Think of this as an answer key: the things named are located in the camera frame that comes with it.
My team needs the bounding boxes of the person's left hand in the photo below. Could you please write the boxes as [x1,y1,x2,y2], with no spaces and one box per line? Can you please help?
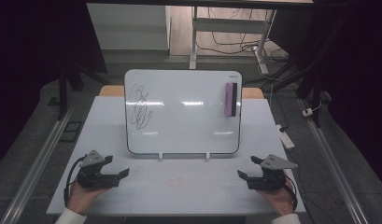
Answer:
[66,182,110,216]

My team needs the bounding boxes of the white cabinet panel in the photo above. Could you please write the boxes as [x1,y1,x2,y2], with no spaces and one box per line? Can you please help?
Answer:
[86,3,172,51]

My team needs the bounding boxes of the white whiteboard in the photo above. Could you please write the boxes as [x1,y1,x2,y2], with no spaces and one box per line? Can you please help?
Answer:
[123,68,244,156]

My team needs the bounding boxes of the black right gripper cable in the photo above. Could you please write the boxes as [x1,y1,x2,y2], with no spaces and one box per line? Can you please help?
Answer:
[283,174,299,213]

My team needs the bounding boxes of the white power strip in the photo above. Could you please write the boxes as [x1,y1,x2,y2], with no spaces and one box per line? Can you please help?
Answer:
[275,123,296,150]

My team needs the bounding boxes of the white table cover sheet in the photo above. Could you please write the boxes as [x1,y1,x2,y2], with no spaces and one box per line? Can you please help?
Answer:
[46,95,306,217]

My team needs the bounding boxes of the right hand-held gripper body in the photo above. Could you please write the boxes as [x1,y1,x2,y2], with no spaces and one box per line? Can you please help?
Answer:
[247,153,299,190]

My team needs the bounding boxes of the aluminium floor rail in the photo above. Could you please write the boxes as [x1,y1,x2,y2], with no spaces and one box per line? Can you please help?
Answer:
[0,104,77,224]
[298,98,371,224]

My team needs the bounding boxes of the purple whiteboard eraser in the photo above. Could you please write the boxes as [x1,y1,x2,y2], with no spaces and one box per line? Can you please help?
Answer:
[223,81,239,118]

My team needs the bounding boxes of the black metal stand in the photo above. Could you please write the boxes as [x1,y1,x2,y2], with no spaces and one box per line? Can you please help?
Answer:
[55,60,109,121]
[262,60,325,129]

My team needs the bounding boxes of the white desk frame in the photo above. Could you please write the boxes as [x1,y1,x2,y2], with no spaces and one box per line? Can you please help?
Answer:
[189,6,277,76]

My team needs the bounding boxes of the black floor plate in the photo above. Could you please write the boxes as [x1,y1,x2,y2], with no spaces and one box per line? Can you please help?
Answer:
[58,120,84,144]

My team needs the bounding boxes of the person's right hand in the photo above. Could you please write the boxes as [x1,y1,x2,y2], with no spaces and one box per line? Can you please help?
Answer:
[258,181,296,217]

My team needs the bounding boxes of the black floor cables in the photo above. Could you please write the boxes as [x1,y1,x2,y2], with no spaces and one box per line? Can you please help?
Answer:
[196,7,290,64]

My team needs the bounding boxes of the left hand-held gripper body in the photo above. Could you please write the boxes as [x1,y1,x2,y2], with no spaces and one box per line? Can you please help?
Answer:
[76,149,120,189]

